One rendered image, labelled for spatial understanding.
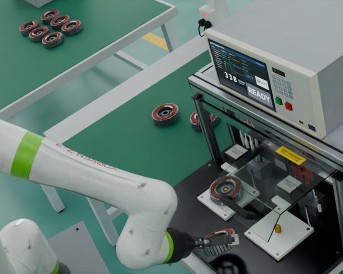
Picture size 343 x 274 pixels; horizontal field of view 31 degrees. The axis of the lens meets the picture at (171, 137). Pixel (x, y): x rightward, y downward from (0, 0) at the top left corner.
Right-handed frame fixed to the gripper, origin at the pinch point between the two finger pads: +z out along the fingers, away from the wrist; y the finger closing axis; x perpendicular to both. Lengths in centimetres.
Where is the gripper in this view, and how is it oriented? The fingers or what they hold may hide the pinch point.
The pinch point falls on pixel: (217, 241)
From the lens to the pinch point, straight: 186.0
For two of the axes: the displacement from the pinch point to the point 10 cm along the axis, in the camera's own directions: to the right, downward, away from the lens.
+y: -7.6, 2.2, 6.1
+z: 6.4, 0.8, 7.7
